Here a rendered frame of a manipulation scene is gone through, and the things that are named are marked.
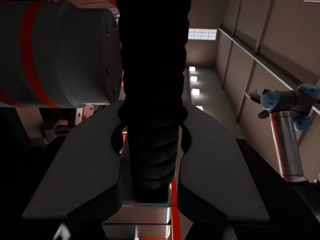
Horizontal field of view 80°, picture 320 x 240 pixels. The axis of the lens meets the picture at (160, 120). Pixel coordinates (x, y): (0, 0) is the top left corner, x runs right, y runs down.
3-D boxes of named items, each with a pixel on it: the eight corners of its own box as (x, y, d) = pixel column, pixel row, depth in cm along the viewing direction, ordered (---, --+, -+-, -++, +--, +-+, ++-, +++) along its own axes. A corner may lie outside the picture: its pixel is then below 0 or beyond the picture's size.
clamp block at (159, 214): (47, 205, 14) (65, 241, 17) (173, 205, 14) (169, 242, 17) (74, 155, 18) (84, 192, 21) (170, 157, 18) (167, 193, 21)
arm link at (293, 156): (275, 214, 76) (254, 95, 84) (300, 211, 78) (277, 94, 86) (300, 225, 65) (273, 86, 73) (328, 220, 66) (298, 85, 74)
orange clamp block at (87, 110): (54, 120, 53) (68, 126, 62) (83, 121, 53) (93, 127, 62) (57, 96, 54) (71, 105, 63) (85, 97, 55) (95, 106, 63)
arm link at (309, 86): (302, 90, 73) (290, 115, 79) (327, 89, 75) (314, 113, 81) (287, 83, 80) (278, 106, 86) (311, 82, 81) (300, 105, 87)
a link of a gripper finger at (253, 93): (248, 85, 107) (265, 91, 102) (244, 94, 110) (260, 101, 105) (245, 85, 105) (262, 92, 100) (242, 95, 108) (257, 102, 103)
